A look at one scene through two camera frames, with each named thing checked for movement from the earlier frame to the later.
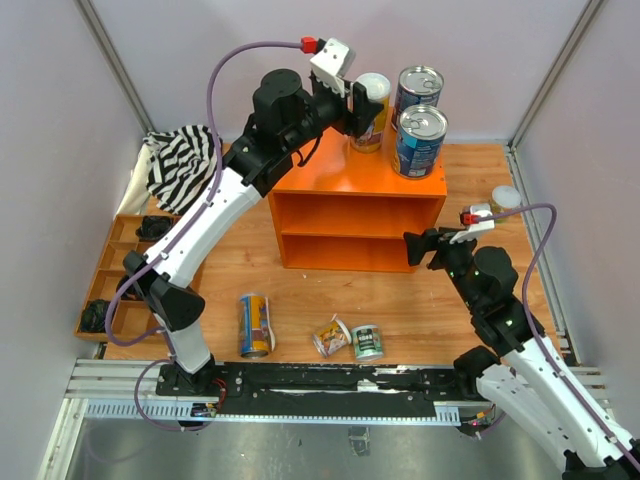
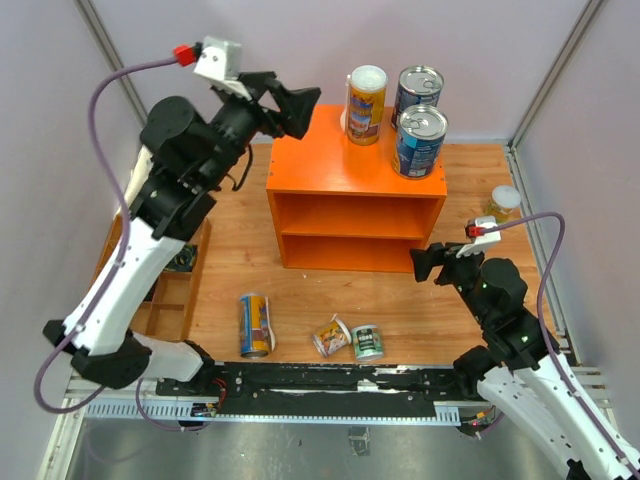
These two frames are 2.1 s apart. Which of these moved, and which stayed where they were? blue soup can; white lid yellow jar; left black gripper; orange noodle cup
Moved: left black gripper
Stayed: white lid yellow jar; orange noodle cup; blue soup can
